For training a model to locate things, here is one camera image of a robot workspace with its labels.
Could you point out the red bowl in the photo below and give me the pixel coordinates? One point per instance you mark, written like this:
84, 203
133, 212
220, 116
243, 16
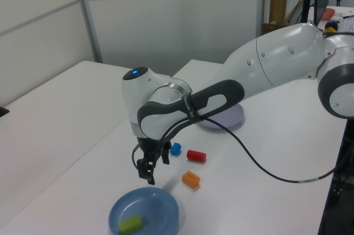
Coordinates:
329, 13

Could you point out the small blue block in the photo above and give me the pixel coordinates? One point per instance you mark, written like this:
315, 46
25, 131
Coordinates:
175, 149

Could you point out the purple plate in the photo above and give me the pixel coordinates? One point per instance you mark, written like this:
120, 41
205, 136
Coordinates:
229, 116

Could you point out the orange rectangular block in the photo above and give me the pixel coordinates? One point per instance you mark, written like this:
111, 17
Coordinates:
190, 178

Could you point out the wooden cabinet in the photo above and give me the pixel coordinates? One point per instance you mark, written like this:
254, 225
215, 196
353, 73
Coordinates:
278, 2

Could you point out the black monitor stand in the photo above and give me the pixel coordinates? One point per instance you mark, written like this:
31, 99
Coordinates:
307, 2

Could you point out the yellow and black ball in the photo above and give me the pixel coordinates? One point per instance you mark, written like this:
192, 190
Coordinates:
332, 27

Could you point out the grey metal partition post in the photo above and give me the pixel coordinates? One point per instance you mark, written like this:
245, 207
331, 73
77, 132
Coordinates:
260, 0
87, 16

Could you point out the green rectangular block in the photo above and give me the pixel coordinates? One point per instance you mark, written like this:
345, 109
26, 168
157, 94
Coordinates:
130, 223

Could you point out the red cylinder block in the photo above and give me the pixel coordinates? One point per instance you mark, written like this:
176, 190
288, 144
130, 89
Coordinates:
197, 156

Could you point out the blue plate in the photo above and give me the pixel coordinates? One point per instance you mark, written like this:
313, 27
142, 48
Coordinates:
155, 210

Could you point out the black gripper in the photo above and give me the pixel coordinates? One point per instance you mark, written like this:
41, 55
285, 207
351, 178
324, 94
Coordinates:
150, 146

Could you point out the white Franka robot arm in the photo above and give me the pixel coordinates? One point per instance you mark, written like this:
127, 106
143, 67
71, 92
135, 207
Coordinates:
276, 58

